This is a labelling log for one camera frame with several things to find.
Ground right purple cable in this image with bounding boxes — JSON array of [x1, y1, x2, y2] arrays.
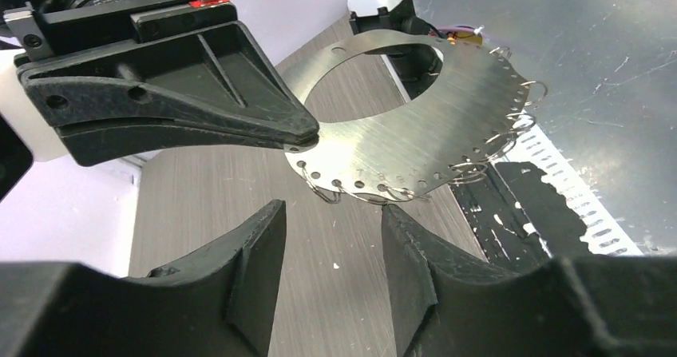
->
[[436, 23, 485, 43]]

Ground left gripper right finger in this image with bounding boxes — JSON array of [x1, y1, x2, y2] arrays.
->
[[382, 204, 676, 356]]

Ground large metal keyring holder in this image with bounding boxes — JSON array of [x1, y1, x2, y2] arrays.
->
[[283, 30, 536, 204]]

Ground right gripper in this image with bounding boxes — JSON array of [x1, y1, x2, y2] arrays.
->
[[3, 0, 319, 166]]

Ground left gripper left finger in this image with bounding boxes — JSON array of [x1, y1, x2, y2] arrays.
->
[[1, 200, 287, 356]]

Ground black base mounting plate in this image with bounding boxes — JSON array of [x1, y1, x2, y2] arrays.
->
[[450, 162, 592, 273]]

